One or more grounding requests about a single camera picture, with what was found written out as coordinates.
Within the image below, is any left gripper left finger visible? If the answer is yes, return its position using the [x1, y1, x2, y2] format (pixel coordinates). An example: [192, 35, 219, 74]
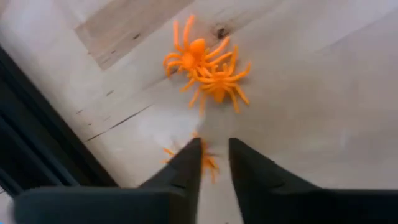
[14, 138, 203, 224]

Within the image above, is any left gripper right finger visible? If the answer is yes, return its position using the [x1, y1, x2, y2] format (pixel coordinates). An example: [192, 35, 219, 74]
[228, 138, 398, 224]

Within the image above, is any orange plastic decoration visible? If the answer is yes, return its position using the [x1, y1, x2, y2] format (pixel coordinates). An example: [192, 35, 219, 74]
[160, 132, 220, 184]
[179, 45, 252, 118]
[163, 14, 234, 80]

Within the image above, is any black aluminium rig frame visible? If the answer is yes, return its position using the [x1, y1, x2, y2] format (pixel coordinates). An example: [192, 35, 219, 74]
[0, 46, 119, 198]

